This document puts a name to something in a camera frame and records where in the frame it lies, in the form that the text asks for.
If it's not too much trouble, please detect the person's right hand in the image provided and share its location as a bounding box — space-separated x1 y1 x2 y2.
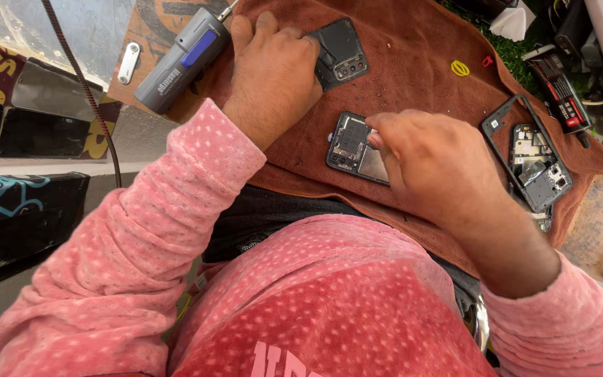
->
365 110 509 227

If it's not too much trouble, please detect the person's left hand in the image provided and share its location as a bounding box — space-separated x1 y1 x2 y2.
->
222 12 324 151

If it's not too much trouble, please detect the black phone back cover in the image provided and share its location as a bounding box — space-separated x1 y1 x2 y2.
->
304 17 369 93

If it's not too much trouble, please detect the black smartphone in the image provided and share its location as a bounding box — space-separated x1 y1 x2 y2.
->
326 111 391 187

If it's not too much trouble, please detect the grey electric screwdriver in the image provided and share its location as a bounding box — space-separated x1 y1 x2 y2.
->
134 0 240 115

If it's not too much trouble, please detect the brown towel cloth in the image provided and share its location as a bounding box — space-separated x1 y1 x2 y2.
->
197 0 603 279

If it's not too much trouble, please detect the green artificial grass mat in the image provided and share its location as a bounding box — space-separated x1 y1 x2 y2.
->
438 0 595 100

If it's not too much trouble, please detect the white tissue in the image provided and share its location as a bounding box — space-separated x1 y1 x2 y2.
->
490 0 537 43

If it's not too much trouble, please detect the grey phone screen glass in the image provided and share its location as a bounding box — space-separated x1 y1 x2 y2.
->
11 58 104 123

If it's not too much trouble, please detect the person's pink sweater torso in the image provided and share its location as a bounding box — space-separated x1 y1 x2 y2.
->
168 214 497 377

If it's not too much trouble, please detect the black glue tube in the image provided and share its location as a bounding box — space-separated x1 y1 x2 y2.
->
521 44 593 150

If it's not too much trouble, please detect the grey phone midframe with board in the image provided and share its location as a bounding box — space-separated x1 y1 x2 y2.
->
508 123 574 214

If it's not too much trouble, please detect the black box with blue graphic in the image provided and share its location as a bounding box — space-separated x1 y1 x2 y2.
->
0 172 91 295

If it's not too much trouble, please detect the chrome metal piece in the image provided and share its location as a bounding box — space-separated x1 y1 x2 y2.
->
469 294 491 357

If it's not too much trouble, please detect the dark red braided cable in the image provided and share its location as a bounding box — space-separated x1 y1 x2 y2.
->
40 0 123 189

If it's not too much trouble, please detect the black empty phone frame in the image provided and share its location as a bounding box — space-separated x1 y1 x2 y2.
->
479 93 553 210

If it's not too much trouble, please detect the heap of cables and tools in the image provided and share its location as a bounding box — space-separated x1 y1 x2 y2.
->
548 0 603 158

